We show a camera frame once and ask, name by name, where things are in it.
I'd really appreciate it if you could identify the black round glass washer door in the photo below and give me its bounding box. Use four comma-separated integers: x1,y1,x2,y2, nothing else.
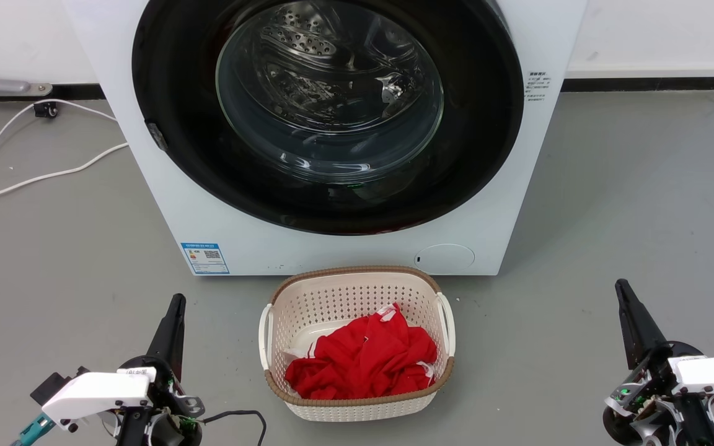
131,0,525,236

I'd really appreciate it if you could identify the white floor cable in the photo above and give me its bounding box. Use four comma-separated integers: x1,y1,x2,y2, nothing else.
0,99,130,380

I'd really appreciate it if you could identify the teal cable connector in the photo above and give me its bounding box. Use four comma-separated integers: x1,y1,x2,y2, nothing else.
11,413,56,446

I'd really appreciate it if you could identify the small printed text sticker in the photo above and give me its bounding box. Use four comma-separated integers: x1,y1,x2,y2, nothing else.
524,70,553,103

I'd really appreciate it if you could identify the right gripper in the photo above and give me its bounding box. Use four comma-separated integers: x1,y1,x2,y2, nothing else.
605,279,706,413

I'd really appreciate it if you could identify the round white filter cover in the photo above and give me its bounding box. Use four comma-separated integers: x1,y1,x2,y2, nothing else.
414,243,476,274

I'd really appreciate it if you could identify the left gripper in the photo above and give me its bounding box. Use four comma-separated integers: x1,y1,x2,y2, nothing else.
118,294,206,419

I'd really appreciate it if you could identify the red garment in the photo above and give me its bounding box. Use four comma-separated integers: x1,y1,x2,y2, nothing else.
284,303,439,401

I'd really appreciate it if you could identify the white front-load washing machine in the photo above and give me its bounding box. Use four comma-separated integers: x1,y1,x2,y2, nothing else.
63,0,588,277

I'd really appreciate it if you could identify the white cloth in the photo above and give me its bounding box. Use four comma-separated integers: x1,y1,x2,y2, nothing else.
281,320,345,361

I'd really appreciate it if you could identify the cream plastic laundry basket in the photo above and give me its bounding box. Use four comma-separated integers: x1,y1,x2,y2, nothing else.
258,266,456,422

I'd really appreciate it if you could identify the blue energy label sticker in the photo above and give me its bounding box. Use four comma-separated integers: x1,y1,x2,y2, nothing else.
180,242,231,275

